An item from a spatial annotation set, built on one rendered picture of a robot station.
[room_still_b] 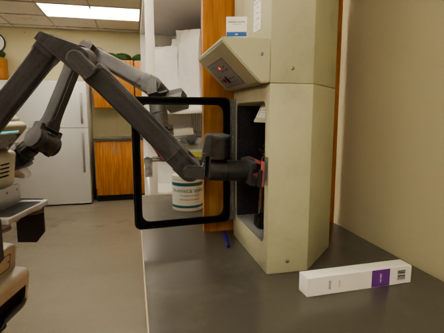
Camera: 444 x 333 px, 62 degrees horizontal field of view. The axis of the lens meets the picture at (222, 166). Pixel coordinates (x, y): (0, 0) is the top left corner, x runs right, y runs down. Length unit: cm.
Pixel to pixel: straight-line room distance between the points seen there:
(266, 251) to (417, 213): 44
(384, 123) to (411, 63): 19
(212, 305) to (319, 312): 22
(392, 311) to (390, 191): 45
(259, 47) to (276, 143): 22
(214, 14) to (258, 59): 42
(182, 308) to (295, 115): 50
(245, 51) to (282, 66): 10
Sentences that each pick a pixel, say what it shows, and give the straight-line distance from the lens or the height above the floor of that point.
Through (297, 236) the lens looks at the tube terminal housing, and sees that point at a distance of 97.
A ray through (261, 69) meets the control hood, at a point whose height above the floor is 144.
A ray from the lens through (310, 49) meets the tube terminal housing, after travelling 94.
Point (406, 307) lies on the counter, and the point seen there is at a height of 94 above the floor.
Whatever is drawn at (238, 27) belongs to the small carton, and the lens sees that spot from 95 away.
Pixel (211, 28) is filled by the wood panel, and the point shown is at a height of 161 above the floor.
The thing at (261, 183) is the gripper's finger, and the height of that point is 116.
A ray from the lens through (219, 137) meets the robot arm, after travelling 96.
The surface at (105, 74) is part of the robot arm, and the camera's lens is 96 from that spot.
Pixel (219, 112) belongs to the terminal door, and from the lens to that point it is 116.
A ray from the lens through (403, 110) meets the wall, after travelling 118.
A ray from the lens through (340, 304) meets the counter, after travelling 87.
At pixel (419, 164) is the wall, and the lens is 113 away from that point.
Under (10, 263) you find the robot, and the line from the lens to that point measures 150.
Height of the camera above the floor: 134
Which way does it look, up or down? 8 degrees down
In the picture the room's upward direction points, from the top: straight up
